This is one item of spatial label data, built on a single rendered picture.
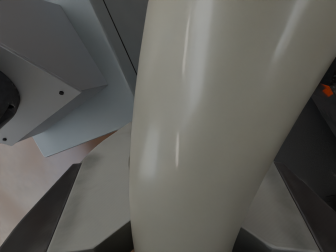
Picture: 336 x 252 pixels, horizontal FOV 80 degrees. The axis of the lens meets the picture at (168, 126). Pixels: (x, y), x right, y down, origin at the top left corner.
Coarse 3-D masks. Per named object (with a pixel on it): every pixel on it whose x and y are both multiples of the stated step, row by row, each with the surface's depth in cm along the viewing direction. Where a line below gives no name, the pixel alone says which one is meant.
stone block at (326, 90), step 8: (328, 72) 61; (320, 80) 64; (328, 80) 59; (320, 88) 67; (328, 88) 59; (312, 96) 83; (320, 96) 72; (328, 96) 63; (320, 104) 78; (328, 104) 68; (320, 112) 86; (328, 112) 74; (328, 120) 80
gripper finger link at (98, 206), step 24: (120, 144) 10; (96, 168) 8; (120, 168) 8; (72, 192) 7; (96, 192) 7; (120, 192) 7; (72, 216) 6; (96, 216) 6; (120, 216) 6; (72, 240) 6; (96, 240) 6; (120, 240) 6
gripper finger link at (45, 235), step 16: (64, 176) 8; (48, 192) 7; (64, 192) 7; (32, 208) 7; (48, 208) 7; (32, 224) 6; (48, 224) 6; (16, 240) 6; (32, 240) 6; (48, 240) 6
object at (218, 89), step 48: (192, 0) 2; (240, 0) 2; (288, 0) 2; (144, 48) 3; (192, 48) 2; (240, 48) 2; (288, 48) 2; (144, 96) 3; (192, 96) 3; (240, 96) 2; (288, 96) 3; (144, 144) 3; (192, 144) 3; (240, 144) 3; (144, 192) 4; (192, 192) 3; (240, 192) 3; (144, 240) 5; (192, 240) 4
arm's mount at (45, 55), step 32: (0, 0) 34; (32, 0) 40; (0, 32) 31; (32, 32) 36; (64, 32) 44; (0, 64) 33; (32, 64) 34; (64, 64) 40; (32, 96) 39; (64, 96) 40; (0, 128) 46; (32, 128) 48
